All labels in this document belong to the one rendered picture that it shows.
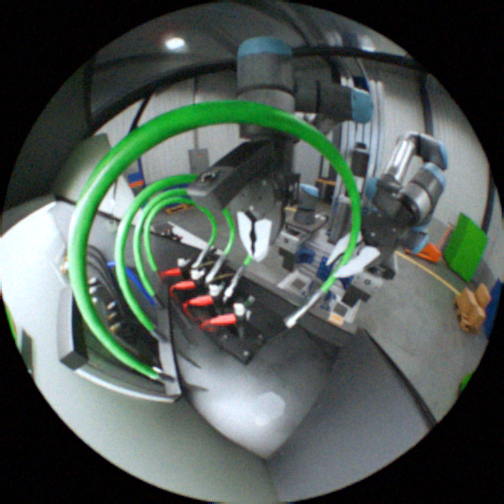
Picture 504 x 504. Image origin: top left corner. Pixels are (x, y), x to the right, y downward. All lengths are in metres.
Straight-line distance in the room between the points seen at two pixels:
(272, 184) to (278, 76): 0.14
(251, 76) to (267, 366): 0.68
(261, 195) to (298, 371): 0.56
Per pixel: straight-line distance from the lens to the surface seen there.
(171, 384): 0.33
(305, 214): 0.92
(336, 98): 0.32
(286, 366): 0.59
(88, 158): 0.49
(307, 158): 7.00
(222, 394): 0.58
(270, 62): 0.23
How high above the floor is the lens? 1.40
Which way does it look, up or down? 35 degrees down
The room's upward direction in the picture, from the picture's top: straight up
